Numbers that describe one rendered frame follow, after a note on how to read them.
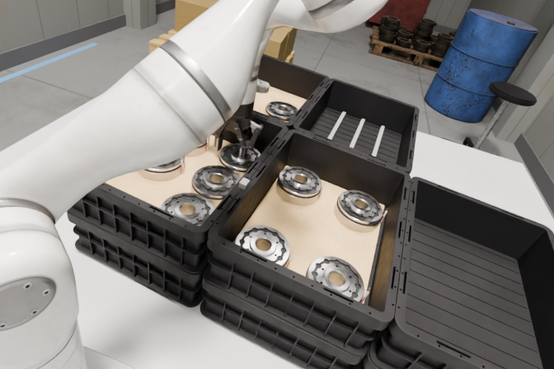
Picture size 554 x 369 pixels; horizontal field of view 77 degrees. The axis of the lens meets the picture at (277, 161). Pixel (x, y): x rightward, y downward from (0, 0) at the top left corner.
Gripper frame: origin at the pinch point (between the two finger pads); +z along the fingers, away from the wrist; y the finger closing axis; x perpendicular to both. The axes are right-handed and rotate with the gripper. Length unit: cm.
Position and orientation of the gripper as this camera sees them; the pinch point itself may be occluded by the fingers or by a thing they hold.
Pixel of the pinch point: (230, 148)
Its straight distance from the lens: 84.2
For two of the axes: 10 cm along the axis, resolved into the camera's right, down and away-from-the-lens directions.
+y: 9.1, 3.6, -1.8
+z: -1.9, 7.8, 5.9
